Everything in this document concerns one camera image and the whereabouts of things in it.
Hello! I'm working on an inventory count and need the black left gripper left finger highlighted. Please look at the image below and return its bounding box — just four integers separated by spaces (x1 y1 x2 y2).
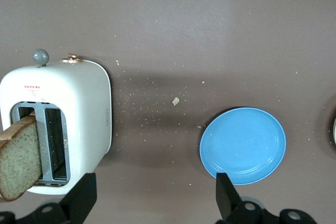
0 173 98 224

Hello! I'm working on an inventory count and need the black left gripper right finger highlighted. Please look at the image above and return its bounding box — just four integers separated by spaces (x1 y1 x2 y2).
216 173 316 224

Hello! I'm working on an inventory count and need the brown bread slice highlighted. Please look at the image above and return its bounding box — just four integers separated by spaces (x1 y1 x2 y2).
0 111 43 202

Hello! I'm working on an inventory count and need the blue round plate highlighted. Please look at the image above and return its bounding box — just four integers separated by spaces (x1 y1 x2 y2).
199 107 287 186

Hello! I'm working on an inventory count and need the white toaster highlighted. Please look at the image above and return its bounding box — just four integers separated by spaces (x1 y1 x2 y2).
0 48 113 196

